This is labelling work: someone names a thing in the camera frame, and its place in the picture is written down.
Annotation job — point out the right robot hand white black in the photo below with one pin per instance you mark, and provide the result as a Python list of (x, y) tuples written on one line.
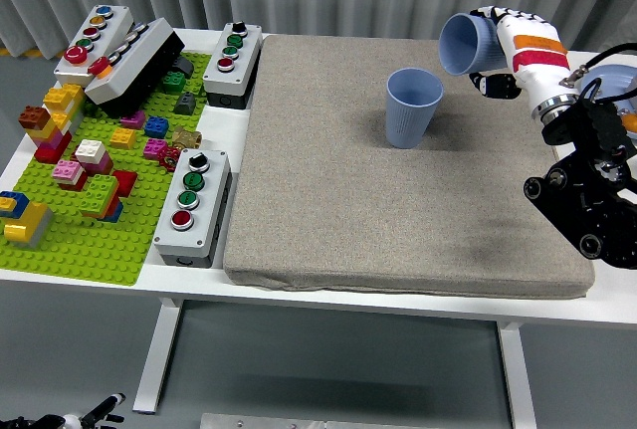
[(535, 61)]

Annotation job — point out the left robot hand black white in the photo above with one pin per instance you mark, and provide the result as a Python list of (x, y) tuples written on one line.
[(99, 409)]

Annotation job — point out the blue ribbed plastic cup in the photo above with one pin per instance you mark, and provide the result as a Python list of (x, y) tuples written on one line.
[(468, 46), (410, 120)]

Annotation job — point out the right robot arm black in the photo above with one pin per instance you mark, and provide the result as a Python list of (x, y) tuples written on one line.
[(592, 200)]

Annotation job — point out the blue plate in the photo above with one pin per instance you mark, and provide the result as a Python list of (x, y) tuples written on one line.
[(612, 75)]

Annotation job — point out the white table leg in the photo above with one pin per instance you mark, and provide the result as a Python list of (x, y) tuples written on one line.
[(517, 379), (156, 354)]

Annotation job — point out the orange fruit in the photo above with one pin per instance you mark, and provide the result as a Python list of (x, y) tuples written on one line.
[(631, 122)]

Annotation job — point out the green studded baseplate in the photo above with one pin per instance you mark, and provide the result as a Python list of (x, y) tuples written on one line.
[(99, 250)]

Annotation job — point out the yellow and grey brick stack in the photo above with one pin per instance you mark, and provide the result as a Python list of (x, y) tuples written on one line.
[(27, 220)]

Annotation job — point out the grey-brown fabric mat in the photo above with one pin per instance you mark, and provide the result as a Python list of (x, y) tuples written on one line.
[(378, 200)]

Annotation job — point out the green-topped brick stack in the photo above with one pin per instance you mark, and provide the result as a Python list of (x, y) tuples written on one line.
[(99, 190)]

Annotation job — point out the blue and yellow brick stack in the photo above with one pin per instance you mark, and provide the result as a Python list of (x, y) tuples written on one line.
[(12, 199)]

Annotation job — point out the red toy brick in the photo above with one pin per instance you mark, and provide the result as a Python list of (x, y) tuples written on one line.
[(127, 181)]

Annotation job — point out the grey four-button control box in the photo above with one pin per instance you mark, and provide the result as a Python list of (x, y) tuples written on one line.
[(211, 200), (239, 63)]

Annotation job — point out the pink-topped red brick stack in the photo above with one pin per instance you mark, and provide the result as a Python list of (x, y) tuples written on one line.
[(67, 170)]

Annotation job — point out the white-topped pink brick stack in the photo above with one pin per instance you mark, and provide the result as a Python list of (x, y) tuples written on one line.
[(90, 149)]

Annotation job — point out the magenta toy brick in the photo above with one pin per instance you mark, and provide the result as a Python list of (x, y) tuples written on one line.
[(133, 120), (154, 149)]

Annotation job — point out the yellow toy brick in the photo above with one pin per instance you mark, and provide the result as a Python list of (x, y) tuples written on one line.
[(123, 138)]

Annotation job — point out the blue toy brick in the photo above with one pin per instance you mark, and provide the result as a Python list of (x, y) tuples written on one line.
[(156, 127)]

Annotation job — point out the brown-topped brick stack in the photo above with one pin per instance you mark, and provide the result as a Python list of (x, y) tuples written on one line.
[(34, 118)]

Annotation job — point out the yellow and white brick stack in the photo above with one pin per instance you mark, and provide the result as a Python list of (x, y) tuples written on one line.
[(60, 95)]

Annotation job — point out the dark grey sloped brick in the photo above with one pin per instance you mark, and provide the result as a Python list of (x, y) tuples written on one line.
[(185, 104)]

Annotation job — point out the green toy brick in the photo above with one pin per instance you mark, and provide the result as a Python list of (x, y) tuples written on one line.
[(173, 81)]

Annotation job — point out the grey control box black base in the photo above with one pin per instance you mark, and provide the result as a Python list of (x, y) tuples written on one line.
[(134, 61)]

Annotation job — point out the black curved toy piece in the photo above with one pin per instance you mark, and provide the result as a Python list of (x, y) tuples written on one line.
[(184, 66)]

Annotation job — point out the grey five-button control box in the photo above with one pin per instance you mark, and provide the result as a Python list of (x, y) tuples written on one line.
[(107, 28)]

